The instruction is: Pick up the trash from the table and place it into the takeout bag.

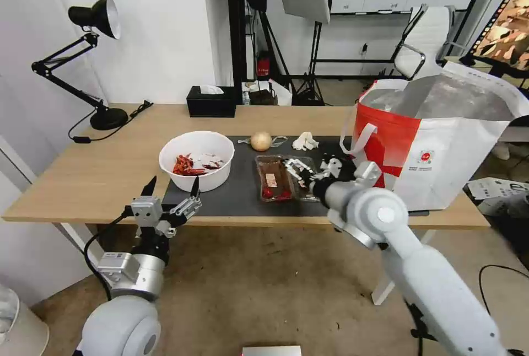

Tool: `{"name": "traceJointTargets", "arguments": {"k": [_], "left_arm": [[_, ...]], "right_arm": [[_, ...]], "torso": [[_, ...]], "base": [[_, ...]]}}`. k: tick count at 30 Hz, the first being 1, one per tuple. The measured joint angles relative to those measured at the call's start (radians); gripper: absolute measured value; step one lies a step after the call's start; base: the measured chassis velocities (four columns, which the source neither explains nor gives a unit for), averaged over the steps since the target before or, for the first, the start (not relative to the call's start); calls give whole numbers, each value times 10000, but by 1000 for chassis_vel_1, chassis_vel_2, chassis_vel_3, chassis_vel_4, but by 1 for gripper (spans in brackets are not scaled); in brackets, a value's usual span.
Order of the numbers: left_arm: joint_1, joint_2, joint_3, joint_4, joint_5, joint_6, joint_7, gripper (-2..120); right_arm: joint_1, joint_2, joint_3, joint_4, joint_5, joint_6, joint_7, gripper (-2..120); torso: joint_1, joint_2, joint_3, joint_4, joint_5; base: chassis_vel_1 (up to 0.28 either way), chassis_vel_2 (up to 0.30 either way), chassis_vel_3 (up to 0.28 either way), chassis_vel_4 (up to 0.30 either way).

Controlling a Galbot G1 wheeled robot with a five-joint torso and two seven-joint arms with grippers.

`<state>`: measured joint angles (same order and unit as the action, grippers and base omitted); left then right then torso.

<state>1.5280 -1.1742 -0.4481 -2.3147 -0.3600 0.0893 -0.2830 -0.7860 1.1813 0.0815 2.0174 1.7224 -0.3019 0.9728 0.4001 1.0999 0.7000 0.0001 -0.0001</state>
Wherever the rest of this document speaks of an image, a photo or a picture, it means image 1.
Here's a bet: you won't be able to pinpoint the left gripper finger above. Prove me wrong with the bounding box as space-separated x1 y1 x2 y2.
140 175 159 199
161 177 204 234

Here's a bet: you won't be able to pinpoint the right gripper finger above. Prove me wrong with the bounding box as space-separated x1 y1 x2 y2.
282 158 318 188
315 155 357 182

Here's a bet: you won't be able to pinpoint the red white takeout bag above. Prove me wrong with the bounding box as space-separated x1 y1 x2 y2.
339 62 529 211

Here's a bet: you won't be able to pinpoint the clear plastic food tray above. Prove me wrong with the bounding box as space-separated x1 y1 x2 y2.
254 154 322 203

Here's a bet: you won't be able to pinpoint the crumpled white tissue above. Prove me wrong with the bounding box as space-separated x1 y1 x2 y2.
292 131 321 152

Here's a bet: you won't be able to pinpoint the white round bowl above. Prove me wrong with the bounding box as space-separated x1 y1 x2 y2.
158 131 236 193

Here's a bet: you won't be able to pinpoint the clear plastic wrapper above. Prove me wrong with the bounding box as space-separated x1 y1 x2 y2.
237 136 290 150

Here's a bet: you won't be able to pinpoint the red dried chili peppers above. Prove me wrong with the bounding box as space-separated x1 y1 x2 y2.
171 152 206 177

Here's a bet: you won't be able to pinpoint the yellow onion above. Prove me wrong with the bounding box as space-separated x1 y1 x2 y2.
250 131 274 152

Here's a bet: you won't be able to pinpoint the wooden table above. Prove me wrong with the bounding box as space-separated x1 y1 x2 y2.
1 103 491 306

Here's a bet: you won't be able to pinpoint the black table mat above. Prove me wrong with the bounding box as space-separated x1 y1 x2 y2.
163 136 365 218

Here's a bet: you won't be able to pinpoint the white paper scraps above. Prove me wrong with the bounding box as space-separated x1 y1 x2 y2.
193 150 227 171

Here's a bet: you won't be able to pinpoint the black desk lamp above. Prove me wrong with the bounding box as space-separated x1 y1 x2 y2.
31 0 129 131

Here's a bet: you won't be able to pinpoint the brown box with clutter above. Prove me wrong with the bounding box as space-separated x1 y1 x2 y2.
241 78 293 106

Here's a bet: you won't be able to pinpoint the black tissue box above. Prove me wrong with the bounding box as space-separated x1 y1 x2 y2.
186 85 237 118

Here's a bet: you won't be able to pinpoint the black tripod stand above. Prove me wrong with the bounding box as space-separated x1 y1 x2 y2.
289 20 332 107

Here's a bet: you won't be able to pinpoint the red fire extinguisher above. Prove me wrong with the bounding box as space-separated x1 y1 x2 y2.
256 51 272 80

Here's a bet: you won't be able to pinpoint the white robot front shell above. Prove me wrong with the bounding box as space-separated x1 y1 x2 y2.
241 345 303 356

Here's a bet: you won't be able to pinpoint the white waste bin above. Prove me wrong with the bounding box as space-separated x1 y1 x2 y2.
0 283 51 356

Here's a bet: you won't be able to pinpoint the white office chair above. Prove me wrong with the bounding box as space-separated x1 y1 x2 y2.
393 5 456 81

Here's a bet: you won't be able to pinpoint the printed cardboard box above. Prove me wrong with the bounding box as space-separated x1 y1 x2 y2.
466 177 529 217

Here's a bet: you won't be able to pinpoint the computer monitor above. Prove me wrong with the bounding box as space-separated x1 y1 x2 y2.
459 0 529 80

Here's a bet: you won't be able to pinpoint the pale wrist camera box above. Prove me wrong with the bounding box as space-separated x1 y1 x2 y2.
131 196 163 229

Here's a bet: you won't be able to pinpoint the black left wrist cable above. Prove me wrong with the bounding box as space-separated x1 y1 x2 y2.
83 205 137 290

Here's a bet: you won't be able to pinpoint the black lamp cable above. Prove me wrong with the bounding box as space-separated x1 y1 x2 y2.
67 100 154 142

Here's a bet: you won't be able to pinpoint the black metal frame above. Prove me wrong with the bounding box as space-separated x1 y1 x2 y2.
224 0 270 105

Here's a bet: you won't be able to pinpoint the black floor cable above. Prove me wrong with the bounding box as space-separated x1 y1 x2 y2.
478 264 529 316

